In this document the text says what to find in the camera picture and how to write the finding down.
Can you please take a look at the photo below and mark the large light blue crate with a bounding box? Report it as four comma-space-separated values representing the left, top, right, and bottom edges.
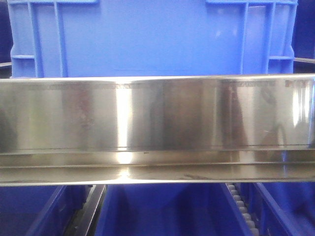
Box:
7, 0, 298, 78

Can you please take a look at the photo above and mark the lower middle blue bin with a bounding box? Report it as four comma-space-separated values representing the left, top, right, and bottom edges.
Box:
95, 183, 251, 236

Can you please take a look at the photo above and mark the blue bin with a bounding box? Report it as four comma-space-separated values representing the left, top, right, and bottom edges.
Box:
239, 182, 315, 236
0, 185, 91, 236
95, 183, 251, 236

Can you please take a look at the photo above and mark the white roller conveyor track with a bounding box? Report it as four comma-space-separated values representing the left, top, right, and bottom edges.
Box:
226, 182, 259, 236

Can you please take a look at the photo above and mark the lower right blue bin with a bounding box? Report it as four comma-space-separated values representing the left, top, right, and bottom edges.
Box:
239, 182, 315, 236

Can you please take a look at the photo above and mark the lower left blue bin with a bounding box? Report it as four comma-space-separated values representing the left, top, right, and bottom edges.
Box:
0, 185, 91, 236

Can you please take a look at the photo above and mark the dark blue crate upper right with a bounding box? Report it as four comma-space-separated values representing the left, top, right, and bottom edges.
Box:
293, 0, 315, 59

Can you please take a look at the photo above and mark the dark blue crate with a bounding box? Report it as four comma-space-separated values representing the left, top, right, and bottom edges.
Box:
293, 0, 315, 59
0, 0, 13, 63

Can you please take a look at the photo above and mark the dark blue crate upper left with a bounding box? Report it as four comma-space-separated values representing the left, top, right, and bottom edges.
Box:
0, 0, 13, 63

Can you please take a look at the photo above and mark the stainless steel shelf rail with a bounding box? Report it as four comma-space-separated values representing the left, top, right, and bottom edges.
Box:
0, 74, 315, 186

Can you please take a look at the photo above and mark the metal divider rail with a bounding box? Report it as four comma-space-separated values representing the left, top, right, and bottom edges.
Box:
63, 184, 107, 236

